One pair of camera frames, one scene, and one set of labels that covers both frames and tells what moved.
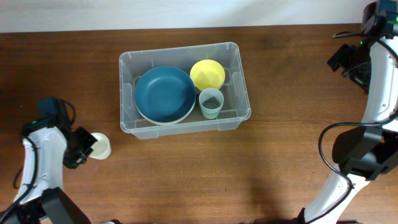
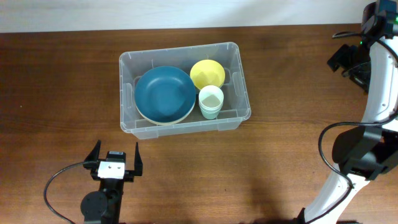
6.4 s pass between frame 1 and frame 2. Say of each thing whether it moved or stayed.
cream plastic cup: moved
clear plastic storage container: stayed
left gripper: moved
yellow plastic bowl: stayed
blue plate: stayed
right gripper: stayed
